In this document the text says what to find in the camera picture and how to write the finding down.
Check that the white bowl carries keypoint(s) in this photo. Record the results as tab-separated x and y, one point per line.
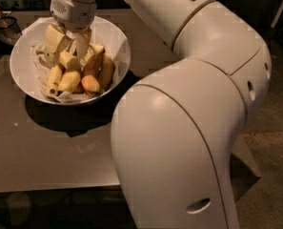
29	77

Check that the green yellow back banana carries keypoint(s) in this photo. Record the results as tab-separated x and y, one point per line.
93	50

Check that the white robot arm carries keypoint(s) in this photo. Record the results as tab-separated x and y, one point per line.
172	132

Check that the yellow banana right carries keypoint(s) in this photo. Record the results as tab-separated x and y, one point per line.
106	72

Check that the dark bag with strap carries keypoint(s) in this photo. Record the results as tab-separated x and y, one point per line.
9	33

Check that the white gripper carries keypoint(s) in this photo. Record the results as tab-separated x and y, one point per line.
73	12

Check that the large yellow banana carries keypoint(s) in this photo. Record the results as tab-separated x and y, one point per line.
71	77

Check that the orange ripe banana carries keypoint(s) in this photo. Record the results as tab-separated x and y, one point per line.
90	73

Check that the small yellow banana left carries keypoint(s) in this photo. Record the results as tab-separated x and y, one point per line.
54	79

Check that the white paper lining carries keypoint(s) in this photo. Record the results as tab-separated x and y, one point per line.
65	68

